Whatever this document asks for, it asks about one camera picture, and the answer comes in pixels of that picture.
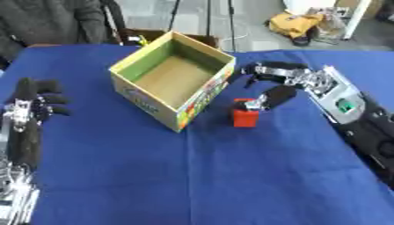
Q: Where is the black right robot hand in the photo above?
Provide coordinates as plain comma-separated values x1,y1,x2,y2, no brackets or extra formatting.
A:
240,61,330,112

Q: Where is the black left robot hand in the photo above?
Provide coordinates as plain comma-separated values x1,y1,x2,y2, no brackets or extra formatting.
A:
3,77,73,171

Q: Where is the tan cardboard box green inside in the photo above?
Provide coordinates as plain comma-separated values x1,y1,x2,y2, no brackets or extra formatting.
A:
107,31,237,134

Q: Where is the red block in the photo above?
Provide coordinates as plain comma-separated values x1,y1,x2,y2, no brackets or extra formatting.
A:
230,98,262,128

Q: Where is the black tripod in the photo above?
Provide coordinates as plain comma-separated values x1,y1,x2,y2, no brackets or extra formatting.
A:
166,0,239,54

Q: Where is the person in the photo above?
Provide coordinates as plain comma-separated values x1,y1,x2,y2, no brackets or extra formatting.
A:
0,0,127,63

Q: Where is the white post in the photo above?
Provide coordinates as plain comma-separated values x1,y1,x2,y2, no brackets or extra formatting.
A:
341,0,373,40

